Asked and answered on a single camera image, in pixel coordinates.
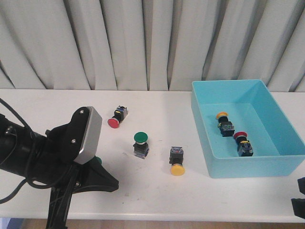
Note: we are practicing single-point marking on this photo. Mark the front-left green push button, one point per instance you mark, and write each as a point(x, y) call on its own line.
point(99, 160)

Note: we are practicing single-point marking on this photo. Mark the centre green push button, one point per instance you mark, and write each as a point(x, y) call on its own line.
point(141, 147)

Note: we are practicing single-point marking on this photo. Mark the red push button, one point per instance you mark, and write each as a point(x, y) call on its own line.
point(244, 147)
point(119, 115)

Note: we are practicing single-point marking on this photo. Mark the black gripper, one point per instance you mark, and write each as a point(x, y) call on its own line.
point(55, 169)
point(299, 203)

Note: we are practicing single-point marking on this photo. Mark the lying red push button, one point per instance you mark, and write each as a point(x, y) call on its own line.
point(119, 115)

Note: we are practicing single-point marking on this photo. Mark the lying yellow push button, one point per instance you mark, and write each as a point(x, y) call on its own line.
point(176, 161)

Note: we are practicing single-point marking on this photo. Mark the grey pleated curtain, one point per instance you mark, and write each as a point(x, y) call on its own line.
point(156, 45)

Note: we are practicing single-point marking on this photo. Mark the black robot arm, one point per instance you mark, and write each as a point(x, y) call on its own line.
point(18, 148)

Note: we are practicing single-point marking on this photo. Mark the yellow push button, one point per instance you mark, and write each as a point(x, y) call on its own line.
point(176, 161)
point(225, 126)

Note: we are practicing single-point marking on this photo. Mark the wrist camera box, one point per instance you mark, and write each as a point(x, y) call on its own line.
point(85, 129)

